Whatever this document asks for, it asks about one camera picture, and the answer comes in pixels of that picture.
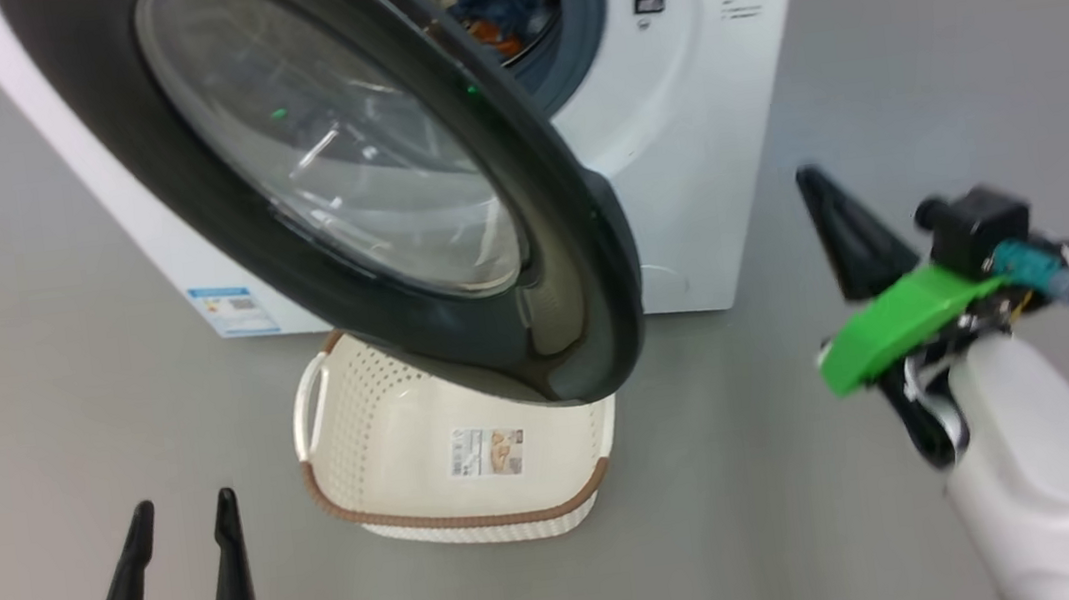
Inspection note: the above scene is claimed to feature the round white filter cover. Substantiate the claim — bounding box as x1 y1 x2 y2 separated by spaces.
636 260 694 315

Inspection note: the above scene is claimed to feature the teal camera cable connector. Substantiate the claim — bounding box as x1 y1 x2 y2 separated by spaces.
988 231 1069 309

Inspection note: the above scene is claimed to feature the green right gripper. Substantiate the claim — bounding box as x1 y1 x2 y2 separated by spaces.
794 145 1027 484

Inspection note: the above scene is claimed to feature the paper label inside basket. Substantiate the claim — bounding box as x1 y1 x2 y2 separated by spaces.
447 422 529 481

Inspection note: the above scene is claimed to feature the blue energy label sticker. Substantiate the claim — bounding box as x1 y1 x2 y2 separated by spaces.
187 279 281 343

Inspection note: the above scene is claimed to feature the grey rubber door gasket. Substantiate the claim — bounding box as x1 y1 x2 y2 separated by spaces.
500 0 621 124

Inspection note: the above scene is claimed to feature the cream perforated laundry basket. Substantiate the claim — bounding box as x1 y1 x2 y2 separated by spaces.
283 300 630 566

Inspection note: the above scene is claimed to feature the white front-load washing machine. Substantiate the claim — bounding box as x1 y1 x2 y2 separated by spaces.
0 0 849 394

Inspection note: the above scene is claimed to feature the black round glass washer door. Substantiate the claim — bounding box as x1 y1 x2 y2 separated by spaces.
0 0 655 465

